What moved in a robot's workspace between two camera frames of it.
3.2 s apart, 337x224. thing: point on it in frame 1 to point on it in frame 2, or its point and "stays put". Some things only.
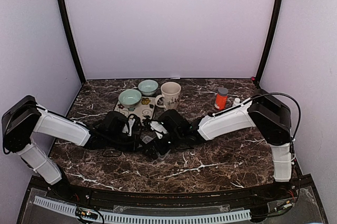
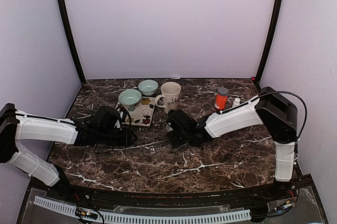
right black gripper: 162,150 to 175,141
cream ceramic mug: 170,94 stays put
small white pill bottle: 237,101 stays put
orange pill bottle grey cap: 221,98 stays put
